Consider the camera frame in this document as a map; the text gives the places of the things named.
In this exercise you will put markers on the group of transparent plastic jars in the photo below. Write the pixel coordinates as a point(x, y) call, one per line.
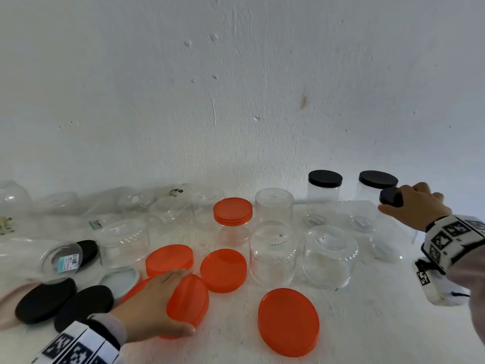
point(273, 257)

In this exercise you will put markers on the pale pink lid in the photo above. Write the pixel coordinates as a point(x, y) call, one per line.
point(7, 307)

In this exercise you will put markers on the light blue lid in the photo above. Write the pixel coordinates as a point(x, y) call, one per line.
point(119, 282)

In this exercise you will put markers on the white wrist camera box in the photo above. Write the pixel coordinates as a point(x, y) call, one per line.
point(439, 291)

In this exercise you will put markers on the person's right hand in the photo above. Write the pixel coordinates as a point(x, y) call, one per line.
point(420, 208)

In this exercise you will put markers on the small black lid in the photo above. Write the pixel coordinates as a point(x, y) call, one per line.
point(89, 252)
point(390, 197)
point(325, 178)
point(378, 179)

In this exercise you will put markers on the large black lid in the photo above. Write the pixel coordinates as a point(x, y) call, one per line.
point(83, 307)
point(45, 301)

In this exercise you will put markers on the person's left hand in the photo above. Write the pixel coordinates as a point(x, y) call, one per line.
point(147, 310)

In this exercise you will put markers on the person's right forearm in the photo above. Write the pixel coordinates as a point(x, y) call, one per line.
point(477, 291)

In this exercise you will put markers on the tall transparent labelled jar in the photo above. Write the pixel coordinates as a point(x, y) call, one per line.
point(390, 238)
point(369, 197)
point(324, 200)

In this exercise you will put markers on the short transparent jar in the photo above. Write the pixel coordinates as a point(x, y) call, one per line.
point(233, 236)

